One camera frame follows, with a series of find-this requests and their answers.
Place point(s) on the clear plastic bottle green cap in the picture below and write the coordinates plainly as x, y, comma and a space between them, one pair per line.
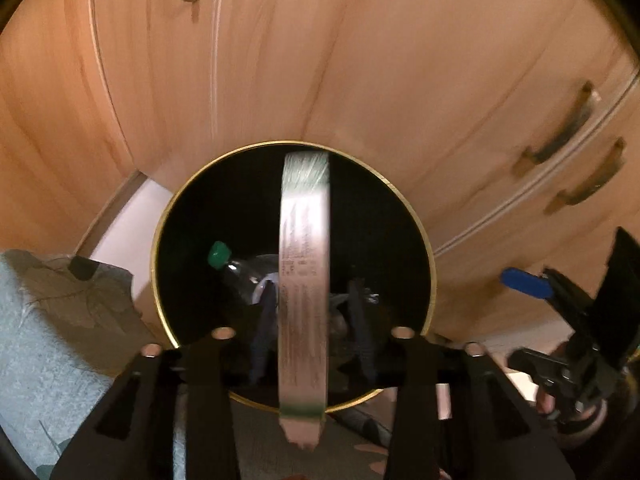
235, 272

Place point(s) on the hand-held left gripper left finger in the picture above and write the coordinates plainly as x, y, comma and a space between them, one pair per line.
266, 320

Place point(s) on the wooden cabinet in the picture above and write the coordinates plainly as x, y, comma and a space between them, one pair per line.
350, 60

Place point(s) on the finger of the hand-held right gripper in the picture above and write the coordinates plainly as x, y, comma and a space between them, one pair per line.
537, 365
525, 282

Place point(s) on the small dark object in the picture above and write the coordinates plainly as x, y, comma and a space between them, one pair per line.
82, 267

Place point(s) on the person's right hand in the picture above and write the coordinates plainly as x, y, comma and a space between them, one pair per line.
546, 401

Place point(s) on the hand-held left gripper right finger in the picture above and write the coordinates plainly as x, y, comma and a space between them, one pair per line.
361, 320

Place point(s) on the black trash bin gold rim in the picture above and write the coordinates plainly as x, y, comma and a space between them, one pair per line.
200, 210

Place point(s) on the blue-grey patterned rug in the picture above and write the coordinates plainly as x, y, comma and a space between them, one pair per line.
55, 350

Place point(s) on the white printed paper packet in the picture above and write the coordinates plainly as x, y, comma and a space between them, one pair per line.
304, 270

